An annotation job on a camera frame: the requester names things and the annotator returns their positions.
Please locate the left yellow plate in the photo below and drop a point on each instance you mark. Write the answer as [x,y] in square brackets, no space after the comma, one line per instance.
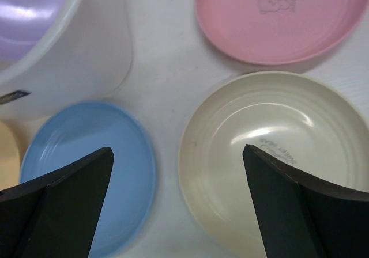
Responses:
[10,158]

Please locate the blue plate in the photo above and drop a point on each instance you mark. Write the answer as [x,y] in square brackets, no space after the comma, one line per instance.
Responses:
[81,129]

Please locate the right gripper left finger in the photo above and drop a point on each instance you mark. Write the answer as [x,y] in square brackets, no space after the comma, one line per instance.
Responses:
[56,214]

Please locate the white plastic bin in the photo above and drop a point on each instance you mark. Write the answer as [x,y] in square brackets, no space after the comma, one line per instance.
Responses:
[86,54]

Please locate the purple plate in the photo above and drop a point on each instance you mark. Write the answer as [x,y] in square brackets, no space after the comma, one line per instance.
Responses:
[24,23]

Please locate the cream plate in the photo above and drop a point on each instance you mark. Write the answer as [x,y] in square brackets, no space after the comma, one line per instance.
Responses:
[294,118]

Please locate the pink plate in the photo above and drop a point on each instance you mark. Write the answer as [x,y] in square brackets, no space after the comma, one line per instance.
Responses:
[277,32]

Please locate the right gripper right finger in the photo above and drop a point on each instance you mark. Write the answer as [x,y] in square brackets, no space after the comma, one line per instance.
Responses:
[300,215]

